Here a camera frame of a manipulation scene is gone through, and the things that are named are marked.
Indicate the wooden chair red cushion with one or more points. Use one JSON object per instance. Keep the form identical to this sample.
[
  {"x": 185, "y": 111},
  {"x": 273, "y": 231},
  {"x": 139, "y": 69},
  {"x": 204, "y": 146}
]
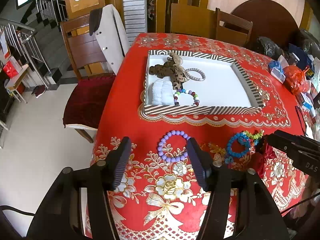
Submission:
[{"x": 86, "y": 103}]

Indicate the black plastic bag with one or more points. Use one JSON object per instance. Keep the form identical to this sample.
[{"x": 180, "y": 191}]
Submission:
[{"x": 269, "y": 48}]

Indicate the striped white tray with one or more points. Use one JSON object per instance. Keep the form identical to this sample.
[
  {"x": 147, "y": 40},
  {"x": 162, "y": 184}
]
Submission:
[{"x": 221, "y": 86}]

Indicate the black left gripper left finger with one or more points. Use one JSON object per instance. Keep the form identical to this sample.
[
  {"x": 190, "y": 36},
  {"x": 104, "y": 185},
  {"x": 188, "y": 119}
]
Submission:
[{"x": 116, "y": 162}]

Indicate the white jacket on chair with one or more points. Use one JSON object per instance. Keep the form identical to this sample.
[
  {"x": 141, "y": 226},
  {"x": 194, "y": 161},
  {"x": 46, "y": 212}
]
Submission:
[{"x": 106, "y": 26}]

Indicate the brown leopard hair bow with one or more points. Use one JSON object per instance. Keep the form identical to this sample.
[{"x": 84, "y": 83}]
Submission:
[{"x": 171, "y": 68}]

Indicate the red satin bow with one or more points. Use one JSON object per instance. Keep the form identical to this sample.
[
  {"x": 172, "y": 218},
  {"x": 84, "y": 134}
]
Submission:
[{"x": 263, "y": 153}]

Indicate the blue white package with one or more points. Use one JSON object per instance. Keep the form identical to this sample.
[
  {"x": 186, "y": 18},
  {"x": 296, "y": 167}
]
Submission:
[{"x": 276, "y": 68}]

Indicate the metal stair railing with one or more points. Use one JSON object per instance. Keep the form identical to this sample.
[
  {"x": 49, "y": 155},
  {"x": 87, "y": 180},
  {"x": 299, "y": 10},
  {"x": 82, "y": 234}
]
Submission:
[{"x": 39, "y": 42}]

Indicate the red floral tablecloth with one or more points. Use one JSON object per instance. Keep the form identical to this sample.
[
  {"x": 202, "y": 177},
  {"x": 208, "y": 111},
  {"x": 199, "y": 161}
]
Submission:
[{"x": 156, "y": 200}]

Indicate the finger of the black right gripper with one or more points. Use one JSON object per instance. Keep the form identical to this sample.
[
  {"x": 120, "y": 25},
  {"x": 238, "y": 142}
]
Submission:
[{"x": 302, "y": 150}]

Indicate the red plastic bag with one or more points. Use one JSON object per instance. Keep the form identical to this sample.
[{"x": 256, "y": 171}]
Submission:
[{"x": 295, "y": 79}]

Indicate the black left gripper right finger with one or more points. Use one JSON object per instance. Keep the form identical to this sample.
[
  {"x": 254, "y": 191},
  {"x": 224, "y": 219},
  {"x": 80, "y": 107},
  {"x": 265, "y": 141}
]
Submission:
[{"x": 202, "y": 164}]

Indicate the white fluffy scrunchie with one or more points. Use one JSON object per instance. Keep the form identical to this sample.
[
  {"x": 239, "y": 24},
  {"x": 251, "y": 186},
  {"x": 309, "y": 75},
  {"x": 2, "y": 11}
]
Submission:
[{"x": 162, "y": 93}]

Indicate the dark round wooden table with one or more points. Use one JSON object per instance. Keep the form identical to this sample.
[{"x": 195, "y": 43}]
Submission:
[{"x": 270, "y": 19}]

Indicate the wooden chair behind table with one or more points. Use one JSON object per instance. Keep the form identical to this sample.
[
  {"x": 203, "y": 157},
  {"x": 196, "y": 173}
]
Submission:
[{"x": 217, "y": 24}]

